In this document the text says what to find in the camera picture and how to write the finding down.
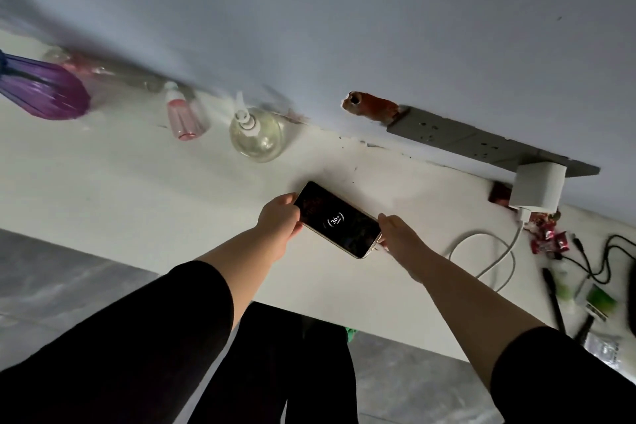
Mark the person's right hand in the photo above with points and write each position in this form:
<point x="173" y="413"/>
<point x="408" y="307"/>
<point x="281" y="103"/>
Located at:
<point x="405" y="245"/>

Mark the person's left hand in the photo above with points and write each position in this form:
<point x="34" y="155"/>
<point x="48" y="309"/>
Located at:
<point x="276" y="225"/>

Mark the person's right thumb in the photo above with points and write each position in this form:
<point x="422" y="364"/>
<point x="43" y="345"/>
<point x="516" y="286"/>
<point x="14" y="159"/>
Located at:
<point x="387" y="221"/>

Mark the person's left thumb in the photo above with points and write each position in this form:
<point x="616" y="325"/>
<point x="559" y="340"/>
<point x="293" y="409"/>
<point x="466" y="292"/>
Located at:
<point x="286" y="200"/>

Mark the black screen smartphone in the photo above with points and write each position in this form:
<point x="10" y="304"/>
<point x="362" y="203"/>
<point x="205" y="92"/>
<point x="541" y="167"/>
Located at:
<point x="338" y="220"/>

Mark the person's right forearm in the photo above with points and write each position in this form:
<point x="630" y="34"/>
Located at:
<point x="477" y="319"/>

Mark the person's left forearm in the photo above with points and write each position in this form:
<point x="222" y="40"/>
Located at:
<point x="236" y="267"/>

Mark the round clear pump bottle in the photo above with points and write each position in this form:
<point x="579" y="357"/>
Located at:
<point x="256" y="134"/>

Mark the dark red small box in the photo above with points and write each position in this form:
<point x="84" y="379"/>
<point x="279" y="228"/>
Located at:
<point x="499" y="194"/>

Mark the grey power strip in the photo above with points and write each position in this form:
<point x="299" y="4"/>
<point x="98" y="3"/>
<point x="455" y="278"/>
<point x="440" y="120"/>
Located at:
<point x="472" y="141"/>

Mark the small green object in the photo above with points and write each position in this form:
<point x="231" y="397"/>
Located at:
<point x="351" y="334"/>

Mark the pink spray bottle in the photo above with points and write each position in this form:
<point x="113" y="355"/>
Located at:
<point x="183" y="115"/>

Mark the white charger adapter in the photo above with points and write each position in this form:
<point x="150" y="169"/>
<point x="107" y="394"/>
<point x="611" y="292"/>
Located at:
<point x="537" y="186"/>

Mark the pile of red candy wrappers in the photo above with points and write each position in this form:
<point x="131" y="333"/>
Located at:
<point x="546" y="236"/>

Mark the person's legs in black trousers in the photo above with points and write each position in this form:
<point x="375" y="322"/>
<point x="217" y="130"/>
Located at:
<point x="283" y="369"/>

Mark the black pen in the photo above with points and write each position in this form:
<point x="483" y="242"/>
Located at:
<point x="553" y="297"/>

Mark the green and white packet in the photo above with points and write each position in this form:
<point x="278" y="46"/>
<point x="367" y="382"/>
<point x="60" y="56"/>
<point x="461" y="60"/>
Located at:
<point x="596" y="302"/>

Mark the person's black left sleeve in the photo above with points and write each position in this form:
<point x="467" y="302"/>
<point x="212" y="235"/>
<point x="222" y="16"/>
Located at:
<point x="124" y="354"/>

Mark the person's black sleeve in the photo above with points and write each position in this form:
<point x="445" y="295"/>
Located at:
<point x="124" y="354"/>
<point x="561" y="379"/>

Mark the black marker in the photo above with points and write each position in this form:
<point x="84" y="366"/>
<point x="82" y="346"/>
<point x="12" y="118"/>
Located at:
<point x="584" y="329"/>

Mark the person's black right sleeve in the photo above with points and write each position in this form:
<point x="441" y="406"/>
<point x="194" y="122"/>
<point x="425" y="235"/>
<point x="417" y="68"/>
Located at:
<point x="561" y="379"/>

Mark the clear plastic packet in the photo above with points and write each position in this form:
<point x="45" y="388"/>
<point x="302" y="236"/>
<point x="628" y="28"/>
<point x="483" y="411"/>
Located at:
<point x="603" y="348"/>

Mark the clear pink-tinted bottle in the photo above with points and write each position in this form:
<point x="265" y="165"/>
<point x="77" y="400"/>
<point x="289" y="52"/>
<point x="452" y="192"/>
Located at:
<point x="74" y="61"/>

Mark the black rounded object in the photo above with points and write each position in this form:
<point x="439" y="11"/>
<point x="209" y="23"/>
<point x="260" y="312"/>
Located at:
<point x="632" y="299"/>

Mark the purple translucent bottle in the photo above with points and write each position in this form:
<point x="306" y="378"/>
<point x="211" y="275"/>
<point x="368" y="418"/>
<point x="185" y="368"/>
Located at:
<point x="42" y="88"/>

